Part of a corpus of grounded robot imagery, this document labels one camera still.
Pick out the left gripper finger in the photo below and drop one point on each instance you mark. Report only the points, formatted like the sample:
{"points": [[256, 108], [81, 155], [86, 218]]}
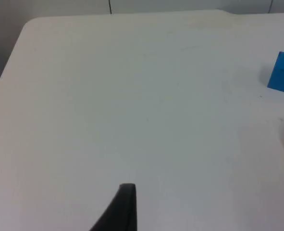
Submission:
{"points": [[123, 211]]}

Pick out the blue cube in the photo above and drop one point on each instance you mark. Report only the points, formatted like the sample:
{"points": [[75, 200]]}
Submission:
{"points": [[283, 73]]}

